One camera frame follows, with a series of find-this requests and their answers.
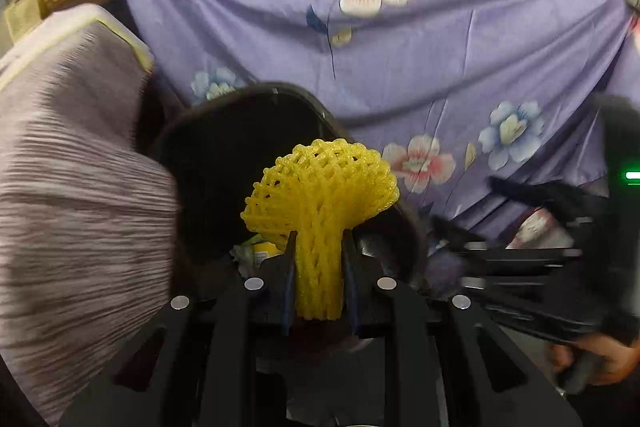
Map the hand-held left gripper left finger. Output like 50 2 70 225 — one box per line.
59 231 301 427

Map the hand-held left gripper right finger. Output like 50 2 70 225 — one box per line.
341 229 583 427

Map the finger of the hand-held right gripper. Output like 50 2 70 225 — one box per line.
431 214 604 344
488 176 609 229

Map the yellow foam fruit net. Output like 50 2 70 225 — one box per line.
240 138 400 322

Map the black trash bin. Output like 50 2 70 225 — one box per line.
150 82 432 304

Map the person's right hand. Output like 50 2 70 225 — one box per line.
547 331 640 396

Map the yellow snack packet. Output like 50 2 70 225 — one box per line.
249 234 282 266

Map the purple floral cloth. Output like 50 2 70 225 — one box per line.
121 0 640 259

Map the striped grey tablecloth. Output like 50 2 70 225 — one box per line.
0 4 182 426

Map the beige utensil holder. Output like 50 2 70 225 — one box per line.
2 0 44 44

